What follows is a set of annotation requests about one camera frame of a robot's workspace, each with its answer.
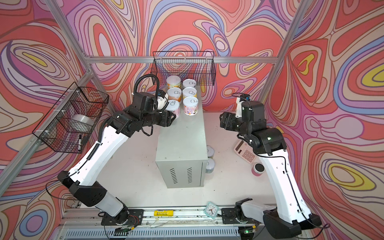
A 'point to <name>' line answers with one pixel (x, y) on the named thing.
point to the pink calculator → (245, 151)
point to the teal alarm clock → (211, 210)
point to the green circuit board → (121, 231)
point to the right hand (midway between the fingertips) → (228, 121)
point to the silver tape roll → (82, 119)
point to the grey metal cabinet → (182, 155)
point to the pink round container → (258, 169)
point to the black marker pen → (80, 143)
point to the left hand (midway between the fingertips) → (172, 113)
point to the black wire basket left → (69, 124)
